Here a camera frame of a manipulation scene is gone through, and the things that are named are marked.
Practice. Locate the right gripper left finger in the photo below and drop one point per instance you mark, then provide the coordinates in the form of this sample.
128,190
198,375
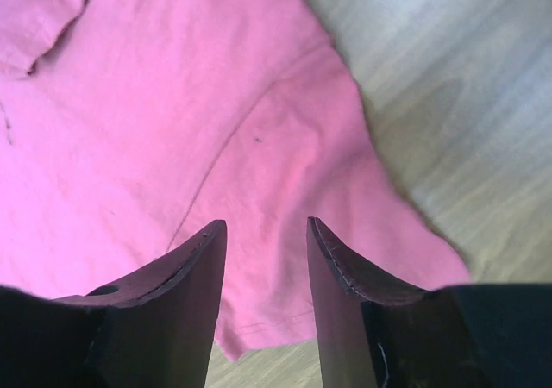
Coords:
151,328

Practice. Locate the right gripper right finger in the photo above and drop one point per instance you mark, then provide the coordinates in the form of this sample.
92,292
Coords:
376,330

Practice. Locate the rose red t shirt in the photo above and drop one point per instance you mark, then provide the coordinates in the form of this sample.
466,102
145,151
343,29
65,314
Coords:
128,125

